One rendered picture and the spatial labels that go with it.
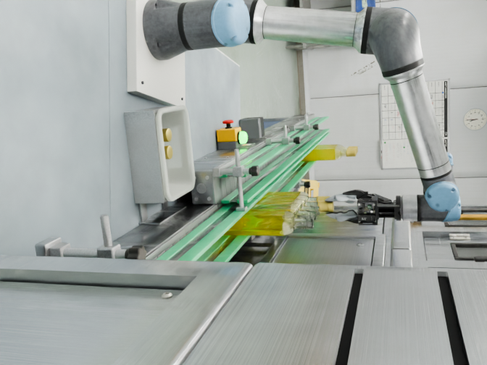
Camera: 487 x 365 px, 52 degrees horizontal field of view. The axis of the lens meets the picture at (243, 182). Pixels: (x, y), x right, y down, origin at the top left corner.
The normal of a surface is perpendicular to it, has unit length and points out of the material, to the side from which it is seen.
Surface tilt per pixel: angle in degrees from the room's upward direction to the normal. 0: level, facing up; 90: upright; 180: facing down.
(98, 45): 0
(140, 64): 0
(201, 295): 90
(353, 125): 90
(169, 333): 90
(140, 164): 90
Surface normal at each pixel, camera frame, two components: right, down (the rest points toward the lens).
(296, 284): -0.08, -0.98
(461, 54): -0.29, 0.22
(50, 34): 0.95, -0.02
